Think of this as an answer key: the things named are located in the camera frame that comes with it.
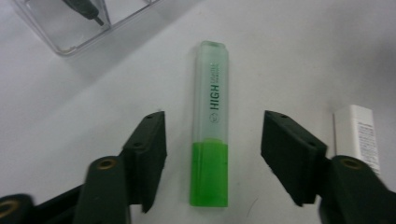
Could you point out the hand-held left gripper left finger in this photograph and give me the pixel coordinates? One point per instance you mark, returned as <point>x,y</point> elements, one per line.
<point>149,155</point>

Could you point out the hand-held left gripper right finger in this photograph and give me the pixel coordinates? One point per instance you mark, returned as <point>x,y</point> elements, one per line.
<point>292,155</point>

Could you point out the green highlighter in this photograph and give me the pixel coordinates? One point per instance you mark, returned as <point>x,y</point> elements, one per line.
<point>209,168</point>

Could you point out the clear plastic organizer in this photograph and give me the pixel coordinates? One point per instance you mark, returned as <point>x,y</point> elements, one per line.
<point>77,34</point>

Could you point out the black pen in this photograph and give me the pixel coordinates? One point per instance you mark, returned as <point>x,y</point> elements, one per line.
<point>84,8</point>

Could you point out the white eraser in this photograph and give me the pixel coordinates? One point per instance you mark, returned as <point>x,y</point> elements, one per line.
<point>358,133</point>

